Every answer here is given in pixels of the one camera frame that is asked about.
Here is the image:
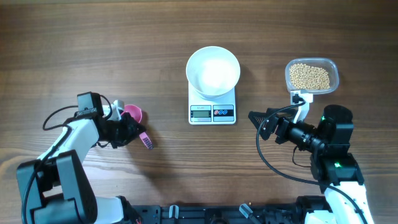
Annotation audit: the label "pink plastic measuring scoop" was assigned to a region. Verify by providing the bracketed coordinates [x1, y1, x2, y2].
[123, 105, 154, 149]

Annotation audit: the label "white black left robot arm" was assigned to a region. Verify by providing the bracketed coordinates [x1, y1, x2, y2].
[16, 91, 146, 223]

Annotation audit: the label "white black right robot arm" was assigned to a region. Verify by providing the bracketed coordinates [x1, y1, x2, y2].
[248, 101, 373, 223]

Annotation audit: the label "white digital kitchen scale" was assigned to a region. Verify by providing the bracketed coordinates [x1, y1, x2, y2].
[188, 83, 237, 125]

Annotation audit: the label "white bowl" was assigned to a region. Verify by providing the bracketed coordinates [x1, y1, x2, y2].
[185, 46, 241, 99]

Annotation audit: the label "soybeans in container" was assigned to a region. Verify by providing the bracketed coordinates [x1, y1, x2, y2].
[289, 63, 330, 90]

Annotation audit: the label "clear plastic container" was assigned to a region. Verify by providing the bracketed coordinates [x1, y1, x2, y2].
[285, 58, 340, 95]

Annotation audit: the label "black right camera cable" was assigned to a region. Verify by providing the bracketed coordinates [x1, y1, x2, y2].
[256, 98, 369, 224]

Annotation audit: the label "black camera cable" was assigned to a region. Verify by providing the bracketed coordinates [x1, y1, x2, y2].
[21, 94, 114, 224]
[256, 98, 369, 224]

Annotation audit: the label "black left camera cable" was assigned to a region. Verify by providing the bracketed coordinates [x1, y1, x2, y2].
[21, 94, 114, 224]

